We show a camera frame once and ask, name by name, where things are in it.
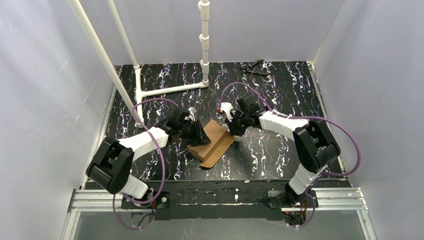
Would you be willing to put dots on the aluminium rail frame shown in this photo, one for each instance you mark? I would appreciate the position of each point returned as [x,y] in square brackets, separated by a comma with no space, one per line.
[211,204]

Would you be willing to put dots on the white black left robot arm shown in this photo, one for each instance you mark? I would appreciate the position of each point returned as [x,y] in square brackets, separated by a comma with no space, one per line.
[111,164]

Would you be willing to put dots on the brown cardboard paper box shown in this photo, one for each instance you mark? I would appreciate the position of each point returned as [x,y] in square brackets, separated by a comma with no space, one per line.
[211,153]

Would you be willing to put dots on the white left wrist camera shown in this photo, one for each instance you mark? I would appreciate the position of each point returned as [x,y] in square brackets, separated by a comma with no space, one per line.
[191,115]

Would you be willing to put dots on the black pliers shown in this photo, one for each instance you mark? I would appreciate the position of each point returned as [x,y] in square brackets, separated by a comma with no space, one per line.
[250,68]

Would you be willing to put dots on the white PVC pipe frame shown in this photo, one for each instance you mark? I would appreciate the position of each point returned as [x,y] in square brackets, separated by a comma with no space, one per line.
[146,32]

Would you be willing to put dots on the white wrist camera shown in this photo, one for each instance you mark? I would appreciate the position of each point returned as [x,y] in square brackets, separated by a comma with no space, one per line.
[226,108]
[191,115]

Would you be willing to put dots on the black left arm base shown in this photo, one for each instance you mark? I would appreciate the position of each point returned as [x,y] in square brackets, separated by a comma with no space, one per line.
[161,202]

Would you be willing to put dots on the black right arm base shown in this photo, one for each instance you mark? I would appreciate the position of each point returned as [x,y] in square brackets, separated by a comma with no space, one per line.
[301,207]

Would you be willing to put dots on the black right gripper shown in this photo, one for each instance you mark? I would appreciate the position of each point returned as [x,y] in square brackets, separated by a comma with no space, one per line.
[238,122]

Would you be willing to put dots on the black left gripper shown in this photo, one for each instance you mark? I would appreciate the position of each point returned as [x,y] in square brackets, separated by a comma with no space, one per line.
[190,131]

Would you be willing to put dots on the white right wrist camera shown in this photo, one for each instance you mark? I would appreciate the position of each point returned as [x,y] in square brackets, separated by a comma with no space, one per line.
[226,108]

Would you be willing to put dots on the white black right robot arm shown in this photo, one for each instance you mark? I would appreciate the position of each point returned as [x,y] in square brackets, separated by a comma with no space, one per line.
[314,142]

